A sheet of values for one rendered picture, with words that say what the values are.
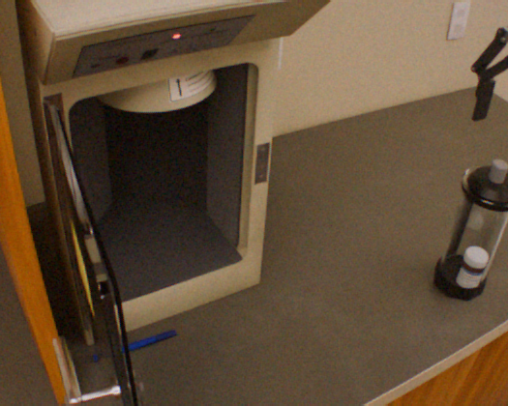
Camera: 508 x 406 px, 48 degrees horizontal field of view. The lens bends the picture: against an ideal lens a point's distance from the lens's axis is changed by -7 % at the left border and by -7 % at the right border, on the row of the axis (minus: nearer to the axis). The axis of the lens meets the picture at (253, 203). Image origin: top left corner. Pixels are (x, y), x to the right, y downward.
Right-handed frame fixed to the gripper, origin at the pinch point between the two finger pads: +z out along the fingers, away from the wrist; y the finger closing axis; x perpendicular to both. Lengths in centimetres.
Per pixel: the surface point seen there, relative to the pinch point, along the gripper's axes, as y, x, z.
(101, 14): -6, -60, -24
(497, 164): 0.0, -0.8, 5.7
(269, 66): -16.9, -34.7, -9.1
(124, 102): -21, -54, -6
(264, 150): -16.8, -34.5, 4.4
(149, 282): -19, -53, 25
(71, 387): 9, -72, 6
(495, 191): 2.5, -2.7, 8.8
